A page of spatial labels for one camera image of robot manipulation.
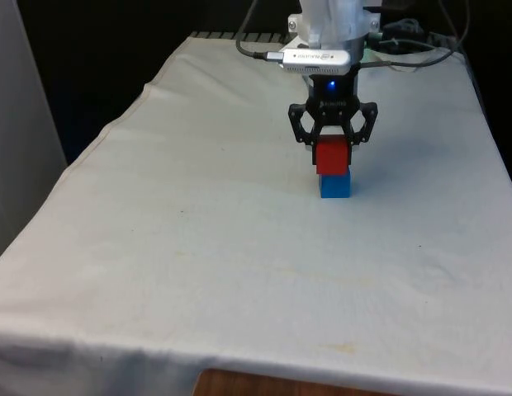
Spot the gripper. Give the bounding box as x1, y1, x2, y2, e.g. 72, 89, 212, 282
287, 67, 379, 164

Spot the red cube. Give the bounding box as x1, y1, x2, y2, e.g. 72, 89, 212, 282
315, 138, 350, 176

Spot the blue cube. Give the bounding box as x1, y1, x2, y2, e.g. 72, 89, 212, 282
319, 172, 353, 200

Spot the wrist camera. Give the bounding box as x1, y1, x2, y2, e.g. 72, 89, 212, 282
265, 48, 352, 76

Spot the black cable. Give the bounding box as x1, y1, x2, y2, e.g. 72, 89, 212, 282
234, 0, 268, 61
358, 0, 472, 69

